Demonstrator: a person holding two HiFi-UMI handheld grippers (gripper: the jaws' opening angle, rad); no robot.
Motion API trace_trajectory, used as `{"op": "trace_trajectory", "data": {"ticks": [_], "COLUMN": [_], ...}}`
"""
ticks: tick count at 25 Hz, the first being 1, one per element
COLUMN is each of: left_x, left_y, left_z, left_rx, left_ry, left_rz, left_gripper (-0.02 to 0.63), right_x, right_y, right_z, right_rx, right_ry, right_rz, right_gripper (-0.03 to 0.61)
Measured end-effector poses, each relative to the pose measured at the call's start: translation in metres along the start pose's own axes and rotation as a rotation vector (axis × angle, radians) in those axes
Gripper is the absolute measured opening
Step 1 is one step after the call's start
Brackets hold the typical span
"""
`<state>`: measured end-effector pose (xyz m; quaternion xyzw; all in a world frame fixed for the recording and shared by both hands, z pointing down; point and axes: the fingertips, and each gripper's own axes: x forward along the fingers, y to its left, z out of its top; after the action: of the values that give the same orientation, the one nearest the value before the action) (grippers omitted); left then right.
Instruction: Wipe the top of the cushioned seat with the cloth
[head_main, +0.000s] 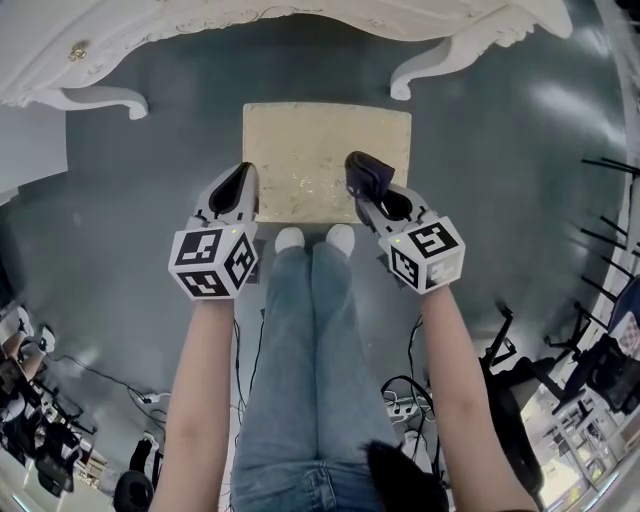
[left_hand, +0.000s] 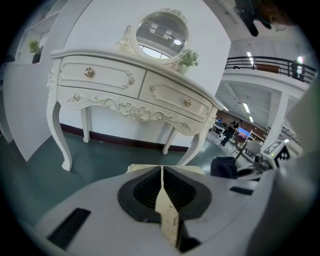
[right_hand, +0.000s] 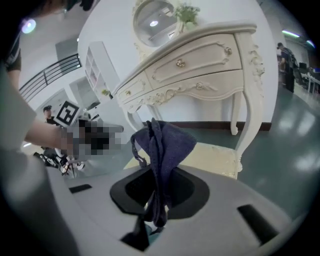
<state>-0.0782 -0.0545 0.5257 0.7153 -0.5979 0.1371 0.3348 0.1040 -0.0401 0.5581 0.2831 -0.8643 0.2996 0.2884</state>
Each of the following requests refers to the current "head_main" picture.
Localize white cabinet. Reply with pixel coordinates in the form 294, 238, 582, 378
0, 102, 70, 201

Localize person's blue jeans legs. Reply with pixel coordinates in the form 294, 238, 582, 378
231, 242, 401, 512

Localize blue chair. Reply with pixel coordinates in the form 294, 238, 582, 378
607, 274, 640, 351

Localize person's right white shoe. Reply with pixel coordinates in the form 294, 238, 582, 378
325, 223, 357, 254

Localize dark blue cloth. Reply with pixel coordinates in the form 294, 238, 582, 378
344, 150, 398, 211

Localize person's white shoe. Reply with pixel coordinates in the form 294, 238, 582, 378
325, 223, 357, 254
274, 227, 306, 253

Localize cream upholstered stool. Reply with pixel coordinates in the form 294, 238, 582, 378
242, 102, 413, 225

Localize black office chair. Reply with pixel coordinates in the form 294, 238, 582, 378
542, 299, 640, 416

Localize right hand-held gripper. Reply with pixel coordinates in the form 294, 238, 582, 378
356, 182, 467, 296

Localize person's left forearm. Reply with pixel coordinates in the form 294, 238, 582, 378
153, 298, 237, 512

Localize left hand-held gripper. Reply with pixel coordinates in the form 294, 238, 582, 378
167, 161, 261, 303

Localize white ornate dressing table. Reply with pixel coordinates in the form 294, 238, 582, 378
0, 0, 575, 121

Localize person's left white shoe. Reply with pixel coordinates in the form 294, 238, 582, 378
274, 227, 306, 253

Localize white power strip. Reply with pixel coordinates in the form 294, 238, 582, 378
387, 397, 426, 424

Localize person's right forearm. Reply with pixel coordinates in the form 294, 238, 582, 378
418, 288, 545, 512

